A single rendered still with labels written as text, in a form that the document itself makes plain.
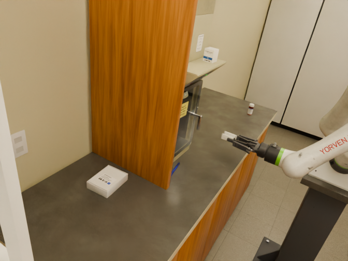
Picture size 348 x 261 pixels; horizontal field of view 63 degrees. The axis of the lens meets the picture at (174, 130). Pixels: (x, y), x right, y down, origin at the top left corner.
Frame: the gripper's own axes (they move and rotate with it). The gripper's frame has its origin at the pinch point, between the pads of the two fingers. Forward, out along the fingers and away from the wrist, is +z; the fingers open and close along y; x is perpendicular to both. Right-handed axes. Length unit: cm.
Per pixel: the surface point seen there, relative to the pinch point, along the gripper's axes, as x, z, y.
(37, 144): 4, 66, 65
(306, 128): 96, -31, -286
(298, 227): 59, -50, -30
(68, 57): -33, 66, 45
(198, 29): -50, 23, 9
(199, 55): -37.9, 23.1, 3.5
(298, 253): 79, -57, -30
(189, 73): -35.8, 15.3, 27.2
